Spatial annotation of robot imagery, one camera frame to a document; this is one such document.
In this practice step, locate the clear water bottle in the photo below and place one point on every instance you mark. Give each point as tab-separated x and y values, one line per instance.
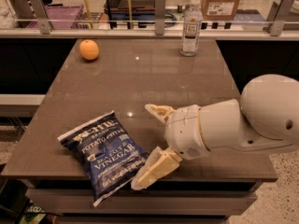
191	28

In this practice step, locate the metal railing post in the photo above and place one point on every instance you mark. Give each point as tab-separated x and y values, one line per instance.
159	16
41	17
283	16

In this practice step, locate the orange fruit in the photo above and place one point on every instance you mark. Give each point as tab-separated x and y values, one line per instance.
88	49

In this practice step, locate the left metal railing post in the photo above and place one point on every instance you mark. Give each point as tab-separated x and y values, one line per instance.
41	17

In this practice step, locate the right metal railing post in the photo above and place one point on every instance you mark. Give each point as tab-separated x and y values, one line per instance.
283	16

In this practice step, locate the orange and blue cart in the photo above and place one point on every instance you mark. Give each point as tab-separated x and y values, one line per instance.
120	12

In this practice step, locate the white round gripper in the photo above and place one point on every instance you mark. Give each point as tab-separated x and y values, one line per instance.
183	131

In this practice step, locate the blue kettle chip bag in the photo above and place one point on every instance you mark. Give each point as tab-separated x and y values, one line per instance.
108	154

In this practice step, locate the green package under table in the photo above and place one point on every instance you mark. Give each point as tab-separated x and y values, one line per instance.
33	215

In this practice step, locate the purple plastic crate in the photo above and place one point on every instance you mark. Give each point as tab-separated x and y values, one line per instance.
64	17

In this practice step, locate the cardboard box with label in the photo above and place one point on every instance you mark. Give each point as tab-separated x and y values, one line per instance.
219	9

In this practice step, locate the middle metal railing post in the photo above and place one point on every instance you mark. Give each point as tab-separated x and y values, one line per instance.
159	16

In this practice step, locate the yellow broom stick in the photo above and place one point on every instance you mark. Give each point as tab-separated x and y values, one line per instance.
86	3

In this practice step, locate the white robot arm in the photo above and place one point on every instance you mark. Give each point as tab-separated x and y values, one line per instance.
265	119

